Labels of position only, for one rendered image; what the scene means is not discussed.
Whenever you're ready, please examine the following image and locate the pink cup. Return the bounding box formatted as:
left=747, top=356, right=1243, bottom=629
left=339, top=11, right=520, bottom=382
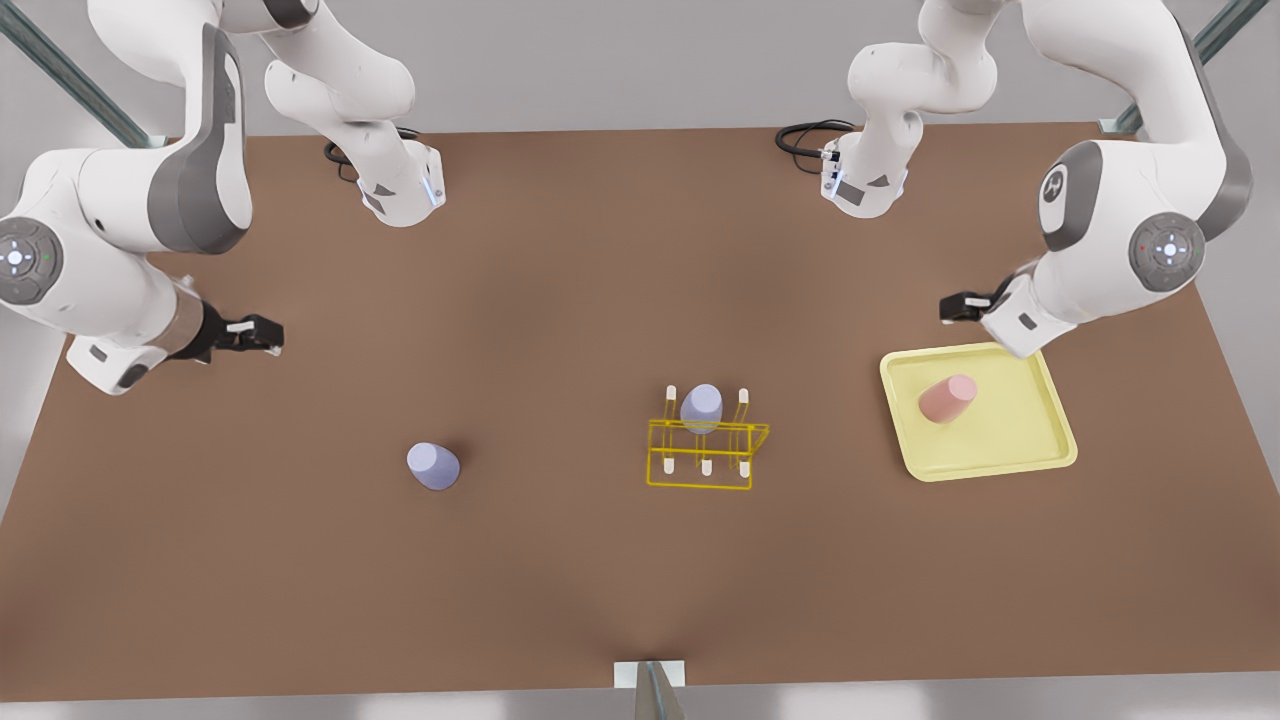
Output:
left=918, top=374, right=978, bottom=425

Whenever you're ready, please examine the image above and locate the yellow square tray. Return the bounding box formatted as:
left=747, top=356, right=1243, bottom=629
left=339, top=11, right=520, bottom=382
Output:
left=879, top=342, right=1079, bottom=483

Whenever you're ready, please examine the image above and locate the lavender cup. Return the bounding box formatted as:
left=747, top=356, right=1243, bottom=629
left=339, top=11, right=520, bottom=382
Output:
left=406, top=442, right=462, bottom=492
left=680, top=384, right=724, bottom=435

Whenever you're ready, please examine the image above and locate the black cable loop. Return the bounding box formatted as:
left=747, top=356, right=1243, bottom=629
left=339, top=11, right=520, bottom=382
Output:
left=323, top=127, right=422, bottom=184
left=775, top=120, right=857, bottom=162

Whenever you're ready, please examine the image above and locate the yellow wire cup rack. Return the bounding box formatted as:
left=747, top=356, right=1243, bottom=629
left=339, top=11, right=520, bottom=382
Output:
left=646, top=384, right=771, bottom=491

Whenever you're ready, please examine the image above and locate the silver frame post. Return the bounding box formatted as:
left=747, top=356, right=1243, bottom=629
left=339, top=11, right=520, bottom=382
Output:
left=613, top=659, right=688, bottom=720
left=0, top=3, right=167, bottom=149
left=1098, top=0, right=1271, bottom=137

